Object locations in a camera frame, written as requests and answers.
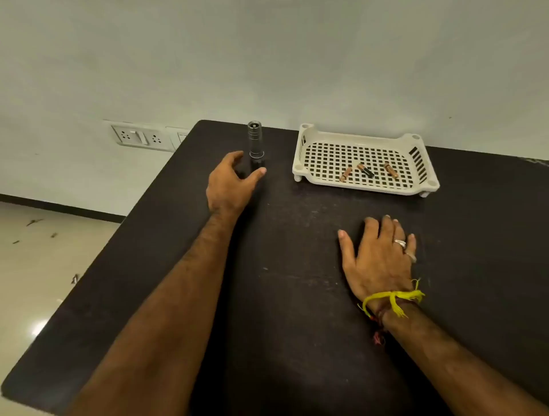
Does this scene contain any person's left hand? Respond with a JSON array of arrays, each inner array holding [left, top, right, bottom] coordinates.
[[206, 150, 267, 215]]

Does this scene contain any person's right hand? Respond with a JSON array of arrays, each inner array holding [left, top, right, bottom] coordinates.
[[337, 215, 417, 306]]

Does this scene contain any person's right forearm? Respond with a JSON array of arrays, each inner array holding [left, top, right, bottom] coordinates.
[[379, 301, 549, 416]]

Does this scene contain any person's left forearm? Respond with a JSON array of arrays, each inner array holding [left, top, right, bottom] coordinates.
[[66, 209, 243, 416]]

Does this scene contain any black metal flashlight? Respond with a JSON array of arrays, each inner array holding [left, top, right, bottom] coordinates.
[[246, 121, 266, 173]]

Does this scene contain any yellow thread wristband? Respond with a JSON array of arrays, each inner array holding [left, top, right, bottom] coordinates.
[[358, 279, 425, 320]]

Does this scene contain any white perforated plastic tray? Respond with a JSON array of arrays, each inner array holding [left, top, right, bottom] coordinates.
[[292, 123, 441, 198]]

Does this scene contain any red thread wristband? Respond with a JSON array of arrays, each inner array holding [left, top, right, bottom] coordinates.
[[371, 308, 389, 347]]

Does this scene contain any black skirting board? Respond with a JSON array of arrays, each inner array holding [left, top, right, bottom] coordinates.
[[0, 194, 126, 224]]

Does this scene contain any white wall switch plate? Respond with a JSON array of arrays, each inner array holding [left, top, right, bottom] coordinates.
[[166, 127, 190, 151]]

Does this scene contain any white wall socket plate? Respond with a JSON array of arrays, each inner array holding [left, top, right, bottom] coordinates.
[[110, 123, 175, 152]]

